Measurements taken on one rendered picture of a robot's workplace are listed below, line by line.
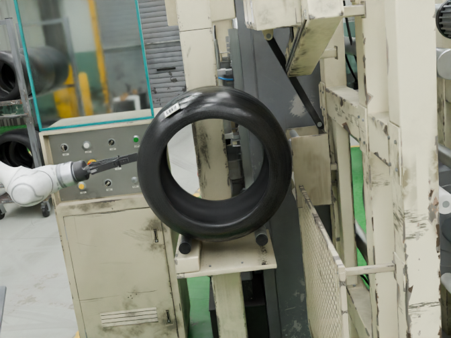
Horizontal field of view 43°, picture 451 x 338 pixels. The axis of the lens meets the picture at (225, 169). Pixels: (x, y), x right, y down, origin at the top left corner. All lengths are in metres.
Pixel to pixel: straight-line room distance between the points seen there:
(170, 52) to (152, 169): 9.69
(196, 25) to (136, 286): 1.37
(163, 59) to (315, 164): 9.52
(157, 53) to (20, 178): 9.83
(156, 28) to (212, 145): 9.43
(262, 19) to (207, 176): 0.90
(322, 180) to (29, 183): 1.12
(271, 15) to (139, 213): 1.45
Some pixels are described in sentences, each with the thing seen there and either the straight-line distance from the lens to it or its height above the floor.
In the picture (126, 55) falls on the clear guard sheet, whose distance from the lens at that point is 2.71.
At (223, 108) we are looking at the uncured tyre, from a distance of 1.94.
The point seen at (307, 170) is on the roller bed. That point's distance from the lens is 2.32.
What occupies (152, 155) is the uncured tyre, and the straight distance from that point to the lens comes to 1.99.
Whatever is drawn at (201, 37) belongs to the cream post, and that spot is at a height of 1.62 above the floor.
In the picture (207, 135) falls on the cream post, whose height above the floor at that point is 1.23.
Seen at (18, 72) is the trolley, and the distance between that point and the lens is 5.66.
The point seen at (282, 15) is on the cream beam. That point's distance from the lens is 1.68.
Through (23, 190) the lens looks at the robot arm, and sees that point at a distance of 1.98.
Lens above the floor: 1.67
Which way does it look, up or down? 14 degrees down
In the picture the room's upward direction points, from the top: 7 degrees counter-clockwise
